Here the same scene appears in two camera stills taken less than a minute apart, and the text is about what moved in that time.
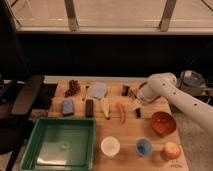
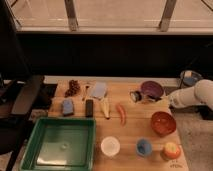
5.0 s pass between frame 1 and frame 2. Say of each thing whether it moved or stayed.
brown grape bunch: stayed
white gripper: moved
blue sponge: stayed
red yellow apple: stayed
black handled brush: moved
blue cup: stayed
